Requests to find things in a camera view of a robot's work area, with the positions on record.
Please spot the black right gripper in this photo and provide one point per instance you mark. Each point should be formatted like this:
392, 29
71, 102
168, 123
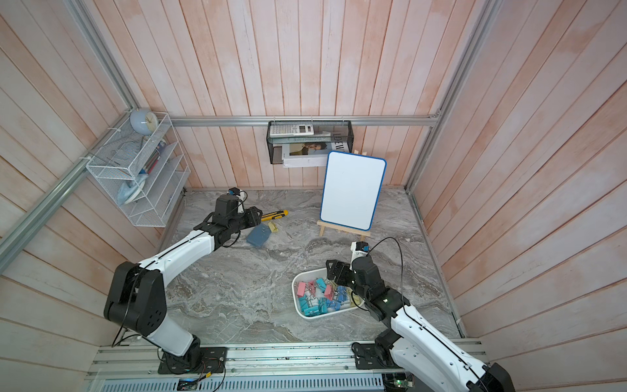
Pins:
339, 265

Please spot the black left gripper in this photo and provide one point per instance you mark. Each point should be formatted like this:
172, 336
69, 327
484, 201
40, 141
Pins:
254, 218

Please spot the teal binder clip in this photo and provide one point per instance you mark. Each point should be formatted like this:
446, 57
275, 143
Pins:
303, 303
322, 306
321, 284

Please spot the white plastic storage box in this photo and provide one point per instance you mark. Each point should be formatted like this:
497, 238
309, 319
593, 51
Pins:
353, 302

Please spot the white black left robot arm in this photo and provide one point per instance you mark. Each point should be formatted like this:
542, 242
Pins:
137, 295

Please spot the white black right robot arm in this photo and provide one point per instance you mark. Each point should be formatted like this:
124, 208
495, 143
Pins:
410, 341

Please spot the yellow black utility knife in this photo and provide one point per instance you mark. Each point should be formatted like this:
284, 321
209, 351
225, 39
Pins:
275, 215

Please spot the magazine with photo cover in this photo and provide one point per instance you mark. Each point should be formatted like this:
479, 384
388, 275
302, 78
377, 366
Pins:
310, 154

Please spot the white calculator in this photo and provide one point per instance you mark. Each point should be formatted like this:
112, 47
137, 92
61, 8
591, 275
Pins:
285, 130

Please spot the white blue item in rack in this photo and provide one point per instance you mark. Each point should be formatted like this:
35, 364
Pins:
130, 190

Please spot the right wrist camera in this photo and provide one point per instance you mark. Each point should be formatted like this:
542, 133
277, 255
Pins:
359, 249

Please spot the black mesh wall tray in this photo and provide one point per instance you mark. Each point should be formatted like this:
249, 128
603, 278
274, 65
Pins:
323, 132

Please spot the white board blue frame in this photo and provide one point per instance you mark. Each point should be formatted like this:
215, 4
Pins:
351, 190

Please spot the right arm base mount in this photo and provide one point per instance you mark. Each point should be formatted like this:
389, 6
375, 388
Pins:
373, 356

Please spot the aluminium frame rail back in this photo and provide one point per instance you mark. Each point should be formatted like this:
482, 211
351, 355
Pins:
260, 121

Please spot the aluminium frame rail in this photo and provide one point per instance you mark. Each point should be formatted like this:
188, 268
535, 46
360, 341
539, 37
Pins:
24, 231
260, 121
477, 37

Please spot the white wire mesh shelf rack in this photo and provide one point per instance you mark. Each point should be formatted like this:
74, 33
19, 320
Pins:
127, 154

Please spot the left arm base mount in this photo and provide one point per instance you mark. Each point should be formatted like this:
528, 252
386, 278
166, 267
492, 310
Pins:
198, 359

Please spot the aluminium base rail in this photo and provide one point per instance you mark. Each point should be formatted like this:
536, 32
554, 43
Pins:
309, 366

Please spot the aluminium frame rail left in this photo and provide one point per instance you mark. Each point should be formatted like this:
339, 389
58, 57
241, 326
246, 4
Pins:
24, 231

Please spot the aluminium frame rail right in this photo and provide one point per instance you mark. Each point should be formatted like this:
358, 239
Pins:
477, 37

